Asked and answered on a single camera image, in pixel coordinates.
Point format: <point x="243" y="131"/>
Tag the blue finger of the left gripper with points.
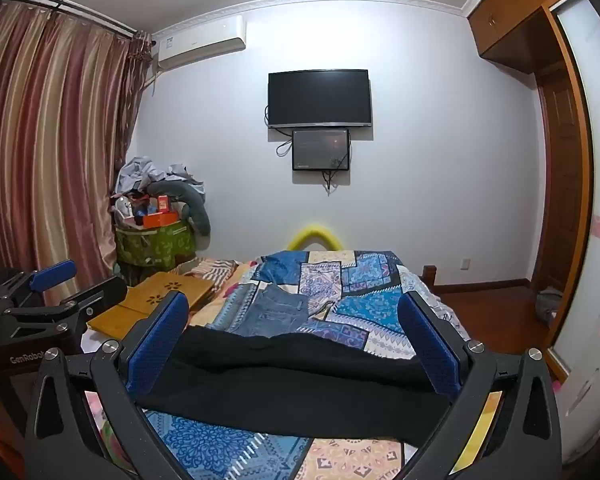
<point x="45" y="279"/>

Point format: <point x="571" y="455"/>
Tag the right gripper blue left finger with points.
<point x="124" y="371"/>

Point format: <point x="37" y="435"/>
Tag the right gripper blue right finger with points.
<point x="454" y="366"/>

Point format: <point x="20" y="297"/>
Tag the black pants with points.
<point x="295" y="385"/>

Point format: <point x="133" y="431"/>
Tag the wooden lap table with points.
<point x="143" y="298"/>

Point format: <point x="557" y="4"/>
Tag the blue patchwork quilt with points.
<point x="353" y="300"/>

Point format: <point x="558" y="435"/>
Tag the green storage bag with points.
<point x="160" y="249"/>

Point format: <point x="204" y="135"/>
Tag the folded blue jeans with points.
<point x="273" y="312"/>

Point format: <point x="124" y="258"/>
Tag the orange box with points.
<point x="160" y="219"/>

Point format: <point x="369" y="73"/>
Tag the grey clothes pile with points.
<point x="141" y="171"/>

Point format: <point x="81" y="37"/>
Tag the grey plush pillow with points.
<point x="193" y="211"/>

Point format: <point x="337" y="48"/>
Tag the yellow curved foam tube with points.
<point x="314" y="233"/>

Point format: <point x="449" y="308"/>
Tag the striped pink curtain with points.
<point x="69" y="96"/>

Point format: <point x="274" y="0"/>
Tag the white air conditioner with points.
<point x="185" y="44"/>

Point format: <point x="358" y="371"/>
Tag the wooden wardrobe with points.
<point x="525" y="39"/>

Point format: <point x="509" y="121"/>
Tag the small black wall monitor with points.
<point x="320" y="150"/>

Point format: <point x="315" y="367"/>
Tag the black wall television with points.
<point x="319" y="98"/>

